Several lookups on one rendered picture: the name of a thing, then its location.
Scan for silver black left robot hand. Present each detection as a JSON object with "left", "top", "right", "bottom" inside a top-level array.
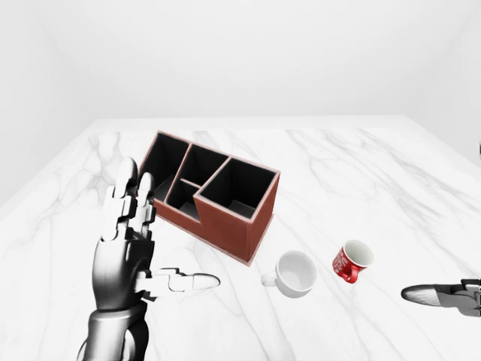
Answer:
[{"left": 92, "top": 156, "right": 221, "bottom": 312}]

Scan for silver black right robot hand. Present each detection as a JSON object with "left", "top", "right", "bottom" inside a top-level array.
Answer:
[{"left": 401, "top": 278, "right": 481, "bottom": 317}]

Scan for red mug with white print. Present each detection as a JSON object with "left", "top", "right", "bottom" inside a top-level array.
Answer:
[{"left": 331, "top": 239, "right": 375, "bottom": 284}]

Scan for red-brown desk caddy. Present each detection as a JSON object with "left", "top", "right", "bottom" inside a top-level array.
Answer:
[{"left": 138, "top": 129, "right": 281, "bottom": 268}]

